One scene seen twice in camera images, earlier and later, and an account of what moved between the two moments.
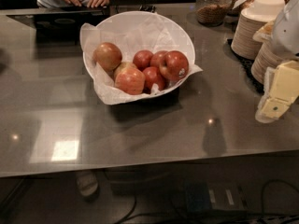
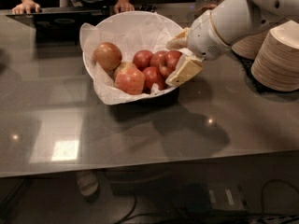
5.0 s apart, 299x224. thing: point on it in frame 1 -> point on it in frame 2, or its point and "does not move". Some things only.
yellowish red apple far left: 108,57 does not move
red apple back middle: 142,59 does not move
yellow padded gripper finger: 281,89 -> 189,65
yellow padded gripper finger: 264,35 -> 179,41
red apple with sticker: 174,65 does not move
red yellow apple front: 130,80 does not move
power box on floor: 219,196 does not move
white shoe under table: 87,184 does not move
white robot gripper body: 287,32 -> 204,38
